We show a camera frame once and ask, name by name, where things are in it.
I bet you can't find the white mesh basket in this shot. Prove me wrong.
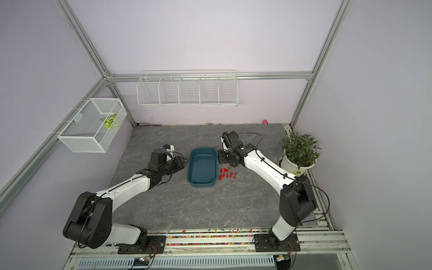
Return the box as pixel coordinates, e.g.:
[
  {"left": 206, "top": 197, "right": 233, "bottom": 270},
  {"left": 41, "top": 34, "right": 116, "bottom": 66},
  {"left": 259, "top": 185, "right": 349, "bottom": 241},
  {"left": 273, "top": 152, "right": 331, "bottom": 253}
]
[{"left": 57, "top": 98, "right": 127, "bottom": 153}]

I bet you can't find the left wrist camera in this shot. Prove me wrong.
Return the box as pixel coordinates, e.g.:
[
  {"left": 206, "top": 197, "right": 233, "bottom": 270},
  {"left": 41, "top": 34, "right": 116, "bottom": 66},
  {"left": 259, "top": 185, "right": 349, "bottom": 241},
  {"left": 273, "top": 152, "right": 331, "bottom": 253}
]
[{"left": 163, "top": 144, "right": 174, "bottom": 161}]

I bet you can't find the large potted green plant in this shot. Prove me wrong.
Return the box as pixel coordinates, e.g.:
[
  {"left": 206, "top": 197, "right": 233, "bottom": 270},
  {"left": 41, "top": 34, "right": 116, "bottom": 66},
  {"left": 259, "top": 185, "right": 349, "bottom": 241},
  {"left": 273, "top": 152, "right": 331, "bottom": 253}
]
[{"left": 280, "top": 131, "right": 321, "bottom": 176}]

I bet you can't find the white wire wall shelf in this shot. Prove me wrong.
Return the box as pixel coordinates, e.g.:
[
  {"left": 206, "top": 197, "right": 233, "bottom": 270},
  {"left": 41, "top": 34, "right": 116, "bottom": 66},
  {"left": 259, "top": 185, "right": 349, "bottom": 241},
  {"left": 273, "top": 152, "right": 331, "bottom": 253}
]
[{"left": 136, "top": 70, "right": 239, "bottom": 107}]

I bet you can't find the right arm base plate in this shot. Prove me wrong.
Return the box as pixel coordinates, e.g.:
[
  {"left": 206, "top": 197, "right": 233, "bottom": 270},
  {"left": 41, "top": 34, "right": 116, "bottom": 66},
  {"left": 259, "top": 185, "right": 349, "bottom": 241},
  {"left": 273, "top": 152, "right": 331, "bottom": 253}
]
[{"left": 252, "top": 234, "right": 300, "bottom": 253}]

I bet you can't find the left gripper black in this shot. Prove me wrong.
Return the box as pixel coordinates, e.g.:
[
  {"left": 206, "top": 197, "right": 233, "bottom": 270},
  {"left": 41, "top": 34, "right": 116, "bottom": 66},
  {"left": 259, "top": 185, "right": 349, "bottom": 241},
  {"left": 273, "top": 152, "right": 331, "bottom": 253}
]
[{"left": 160, "top": 155, "right": 190, "bottom": 176}]

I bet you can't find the white ventilation grille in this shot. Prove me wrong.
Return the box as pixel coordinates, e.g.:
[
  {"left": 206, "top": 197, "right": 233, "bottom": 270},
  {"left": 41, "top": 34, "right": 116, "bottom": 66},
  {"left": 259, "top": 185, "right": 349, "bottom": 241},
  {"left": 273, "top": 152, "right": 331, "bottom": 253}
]
[{"left": 74, "top": 255, "right": 276, "bottom": 270}]

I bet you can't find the aluminium rail base frame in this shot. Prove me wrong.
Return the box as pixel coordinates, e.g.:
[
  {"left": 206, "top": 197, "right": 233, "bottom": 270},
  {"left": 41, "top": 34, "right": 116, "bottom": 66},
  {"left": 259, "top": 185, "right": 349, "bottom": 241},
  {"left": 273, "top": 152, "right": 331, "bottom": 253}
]
[{"left": 69, "top": 228, "right": 352, "bottom": 259}]

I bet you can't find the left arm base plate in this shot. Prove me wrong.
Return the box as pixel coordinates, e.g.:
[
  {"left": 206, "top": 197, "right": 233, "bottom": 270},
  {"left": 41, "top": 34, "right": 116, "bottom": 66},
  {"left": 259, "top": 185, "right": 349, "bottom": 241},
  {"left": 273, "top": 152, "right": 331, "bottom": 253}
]
[{"left": 118, "top": 235, "right": 167, "bottom": 255}]

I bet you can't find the green item in basket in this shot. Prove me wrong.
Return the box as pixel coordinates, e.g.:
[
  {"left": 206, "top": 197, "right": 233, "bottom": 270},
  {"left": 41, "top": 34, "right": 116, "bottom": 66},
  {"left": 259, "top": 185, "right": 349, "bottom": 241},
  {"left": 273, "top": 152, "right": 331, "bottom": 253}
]
[{"left": 101, "top": 113, "right": 118, "bottom": 130}]

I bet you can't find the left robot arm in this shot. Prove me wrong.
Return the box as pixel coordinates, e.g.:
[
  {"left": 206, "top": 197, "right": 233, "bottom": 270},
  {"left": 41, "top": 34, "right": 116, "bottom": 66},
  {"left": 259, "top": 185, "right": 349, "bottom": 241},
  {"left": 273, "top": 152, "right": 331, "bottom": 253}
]
[{"left": 63, "top": 145, "right": 187, "bottom": 253}]

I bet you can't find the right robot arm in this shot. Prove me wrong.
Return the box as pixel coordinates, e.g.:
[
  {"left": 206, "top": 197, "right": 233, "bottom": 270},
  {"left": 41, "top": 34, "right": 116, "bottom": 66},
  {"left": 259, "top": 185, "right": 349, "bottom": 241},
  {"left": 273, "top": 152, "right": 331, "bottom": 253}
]
[{"left": 219, "top": 131, "right": 317, "bottom": 244}]

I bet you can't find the teal plastic storage box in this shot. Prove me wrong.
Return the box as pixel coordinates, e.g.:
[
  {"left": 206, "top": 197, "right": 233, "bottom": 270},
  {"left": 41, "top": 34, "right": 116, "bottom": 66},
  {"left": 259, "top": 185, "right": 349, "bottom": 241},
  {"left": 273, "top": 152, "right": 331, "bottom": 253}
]
[{"left": 187, "top": 147, "right": 218, "bottom": 187}]

